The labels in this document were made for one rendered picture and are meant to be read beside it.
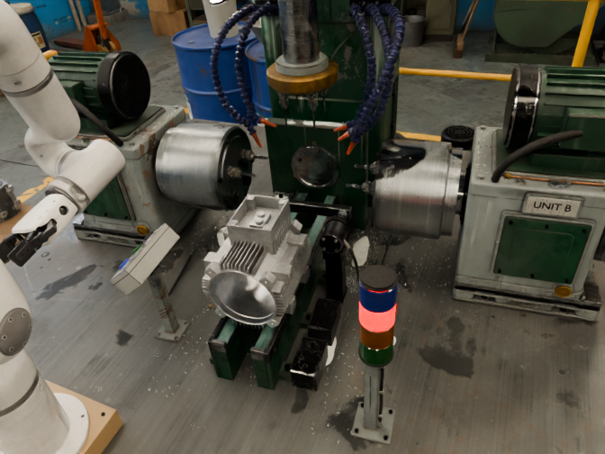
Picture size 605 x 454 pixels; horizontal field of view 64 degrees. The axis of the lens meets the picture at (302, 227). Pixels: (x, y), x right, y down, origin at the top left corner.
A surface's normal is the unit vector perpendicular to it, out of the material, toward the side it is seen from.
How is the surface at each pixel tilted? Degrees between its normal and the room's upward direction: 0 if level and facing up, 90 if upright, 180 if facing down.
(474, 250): 90
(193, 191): 92
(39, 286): 0
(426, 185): 54
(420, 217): 92
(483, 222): 90
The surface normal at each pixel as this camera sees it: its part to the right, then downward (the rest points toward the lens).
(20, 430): 0.50, 0.55
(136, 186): -0.30, 0.59
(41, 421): 0.93, 0.23
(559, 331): -0.07, -0.80
